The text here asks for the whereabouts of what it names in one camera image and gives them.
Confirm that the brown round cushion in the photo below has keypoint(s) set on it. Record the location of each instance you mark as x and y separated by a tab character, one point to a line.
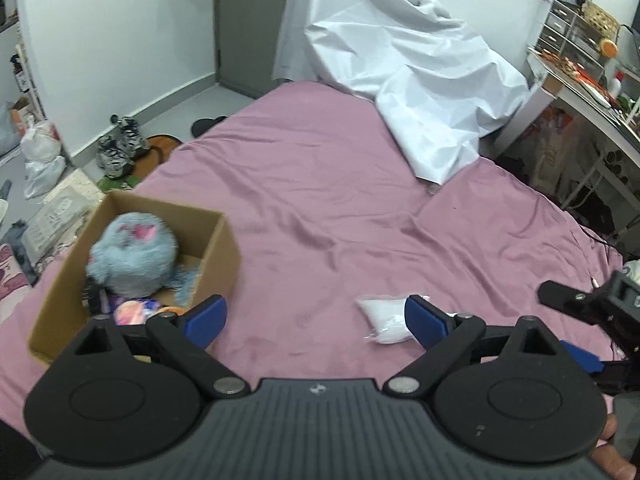
157	152

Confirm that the person's right hand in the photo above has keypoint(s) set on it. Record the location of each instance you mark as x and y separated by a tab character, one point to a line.
607	460

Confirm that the small orange cardboard box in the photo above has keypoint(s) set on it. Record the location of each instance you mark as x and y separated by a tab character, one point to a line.
21	115

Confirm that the white desk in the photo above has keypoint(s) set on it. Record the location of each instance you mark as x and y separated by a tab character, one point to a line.
520	107

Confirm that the small black plush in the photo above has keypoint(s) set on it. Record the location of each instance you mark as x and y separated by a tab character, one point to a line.
92	300

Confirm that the grey sneaker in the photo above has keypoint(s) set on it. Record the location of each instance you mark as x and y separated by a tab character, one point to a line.
112	157
131	134

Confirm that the pink printed cloth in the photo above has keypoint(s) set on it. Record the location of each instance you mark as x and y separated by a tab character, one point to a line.
12	280

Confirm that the grey door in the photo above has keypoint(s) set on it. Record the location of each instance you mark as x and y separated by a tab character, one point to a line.
250	25

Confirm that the brown paper bag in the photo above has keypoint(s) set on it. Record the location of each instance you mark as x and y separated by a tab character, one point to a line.
555	147

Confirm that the white shelf rack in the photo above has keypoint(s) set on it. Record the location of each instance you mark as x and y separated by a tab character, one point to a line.
27	60

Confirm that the black slipper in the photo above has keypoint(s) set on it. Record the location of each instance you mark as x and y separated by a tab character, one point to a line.
207	126

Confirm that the grey drawer organizer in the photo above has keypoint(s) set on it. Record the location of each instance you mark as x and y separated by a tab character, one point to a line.
557	25

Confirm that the blue-grey plush doll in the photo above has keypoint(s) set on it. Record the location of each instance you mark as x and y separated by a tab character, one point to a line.
187	282

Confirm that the white soft packet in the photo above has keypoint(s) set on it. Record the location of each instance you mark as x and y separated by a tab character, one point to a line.
385	317

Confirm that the pink bed sheet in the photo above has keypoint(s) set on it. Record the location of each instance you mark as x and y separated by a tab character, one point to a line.
325	185

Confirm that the grey plush with pink heart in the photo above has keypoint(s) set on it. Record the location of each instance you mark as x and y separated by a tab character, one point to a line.
130	260

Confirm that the white plastic bag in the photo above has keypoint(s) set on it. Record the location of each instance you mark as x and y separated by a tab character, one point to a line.
45	177
42	140

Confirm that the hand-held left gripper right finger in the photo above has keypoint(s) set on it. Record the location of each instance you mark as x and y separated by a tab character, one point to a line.
425	322

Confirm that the white cover sheet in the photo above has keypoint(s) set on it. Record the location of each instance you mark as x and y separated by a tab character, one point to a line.
400	60

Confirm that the patterned floor mat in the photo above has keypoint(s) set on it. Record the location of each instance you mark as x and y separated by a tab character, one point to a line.
62	210

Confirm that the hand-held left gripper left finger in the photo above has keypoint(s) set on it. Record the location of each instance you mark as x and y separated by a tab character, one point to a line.
205	320

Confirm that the cream pillow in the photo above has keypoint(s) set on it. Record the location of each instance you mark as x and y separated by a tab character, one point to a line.
632	270

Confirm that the brown cardboard box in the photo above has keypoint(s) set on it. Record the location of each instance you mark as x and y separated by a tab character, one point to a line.
220	260

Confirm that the white bottle with red cap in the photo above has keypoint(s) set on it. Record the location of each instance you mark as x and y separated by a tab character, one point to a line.
615	85

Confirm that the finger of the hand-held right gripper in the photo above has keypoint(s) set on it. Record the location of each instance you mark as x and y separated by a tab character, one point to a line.
582	355
565	297

